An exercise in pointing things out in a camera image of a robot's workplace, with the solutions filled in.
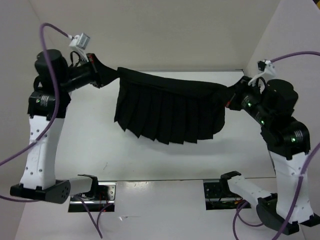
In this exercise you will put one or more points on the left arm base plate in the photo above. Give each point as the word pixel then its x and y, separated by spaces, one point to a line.
pixel 103 200

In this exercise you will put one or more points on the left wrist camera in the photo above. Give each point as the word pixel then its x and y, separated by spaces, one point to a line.
pixel 80 41

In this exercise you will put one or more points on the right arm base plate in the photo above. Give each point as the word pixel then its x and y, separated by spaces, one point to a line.
pixel 217 199

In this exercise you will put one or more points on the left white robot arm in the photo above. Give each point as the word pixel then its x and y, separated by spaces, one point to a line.
pixel 47 108

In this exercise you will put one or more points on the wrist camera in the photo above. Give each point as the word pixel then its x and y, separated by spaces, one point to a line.
pixel 80 41
pixel 267 72

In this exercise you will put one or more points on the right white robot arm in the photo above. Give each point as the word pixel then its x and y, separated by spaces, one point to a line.
pixel 288 144

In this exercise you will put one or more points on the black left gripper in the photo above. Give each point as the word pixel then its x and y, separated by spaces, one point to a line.
pixel 91 64

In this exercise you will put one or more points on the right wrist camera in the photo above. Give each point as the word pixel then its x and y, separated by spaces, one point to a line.
pixel 267 72

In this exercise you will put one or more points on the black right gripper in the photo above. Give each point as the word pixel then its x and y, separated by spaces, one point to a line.
pixel 237 89

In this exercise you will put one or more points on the black pleated skirt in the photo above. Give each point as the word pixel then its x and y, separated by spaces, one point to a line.
pixel 166 109

